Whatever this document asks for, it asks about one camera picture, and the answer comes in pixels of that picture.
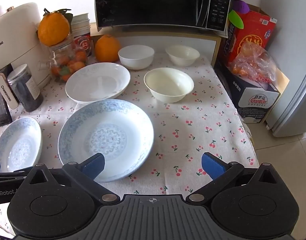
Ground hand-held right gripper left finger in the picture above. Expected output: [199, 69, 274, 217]
[17, 153, 120, 202]

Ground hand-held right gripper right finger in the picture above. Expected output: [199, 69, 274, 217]
[185, 152, 291, 202]

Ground blue patterned plate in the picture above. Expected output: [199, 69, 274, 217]
[58, 99, 155, 183]
[0, 117, 42, 173]

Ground white plate grey floral print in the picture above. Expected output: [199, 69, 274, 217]
[65, 63, 131, 105]

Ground cream ceramic bowl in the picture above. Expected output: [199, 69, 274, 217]
[165, 45, 200, 67]
[144, 67, 195, 103]

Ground white ceramic bowl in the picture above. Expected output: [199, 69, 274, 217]
[118, 45, 155, 70]

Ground cherry print tablecloth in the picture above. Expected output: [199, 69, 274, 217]
[0, 36, 259, 230]

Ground white and blue carton box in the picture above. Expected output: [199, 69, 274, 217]
[214, 60, 291, 124]

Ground clear jar dark contents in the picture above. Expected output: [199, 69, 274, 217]
[7, 64, 44, 112]

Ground glass jar of small oranges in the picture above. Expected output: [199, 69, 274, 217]
[38, 34, 88, 82]

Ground plastic bag of snacks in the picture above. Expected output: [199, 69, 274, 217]
[228, 42, 278, 85]

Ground grey refrigerator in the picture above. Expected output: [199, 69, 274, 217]
[265, 12, 306, 137]

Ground white kitchen appliance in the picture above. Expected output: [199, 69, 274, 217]
[0, 2, 52, 88]

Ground stack of paper cups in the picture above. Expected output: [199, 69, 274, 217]
[71, 13, 92, 57]

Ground red carton box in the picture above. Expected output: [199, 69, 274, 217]
[224, 10, 278, 67]

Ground large orange with leaves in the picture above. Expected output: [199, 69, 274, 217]
[38, 8, 74, 47]

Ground green plastic scoop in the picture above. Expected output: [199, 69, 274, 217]
[228, 10, 244, 30]

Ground black microwave oven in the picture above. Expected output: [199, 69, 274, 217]
[94, 0, 233, 33]

